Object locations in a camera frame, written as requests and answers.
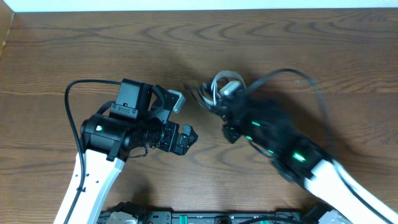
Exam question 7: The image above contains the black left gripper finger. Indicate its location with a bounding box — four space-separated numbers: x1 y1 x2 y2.
182 124 198 149
152 85 177 121

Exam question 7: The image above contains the white usb cable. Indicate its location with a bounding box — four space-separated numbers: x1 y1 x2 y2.
210 70 246 106

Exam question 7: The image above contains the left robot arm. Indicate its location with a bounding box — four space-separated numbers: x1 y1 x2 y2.
55 78 198 223

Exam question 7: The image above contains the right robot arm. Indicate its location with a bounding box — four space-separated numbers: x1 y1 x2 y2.
215 95 397 223

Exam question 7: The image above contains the wooden side panel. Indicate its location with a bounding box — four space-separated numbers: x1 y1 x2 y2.
0 0 15 55

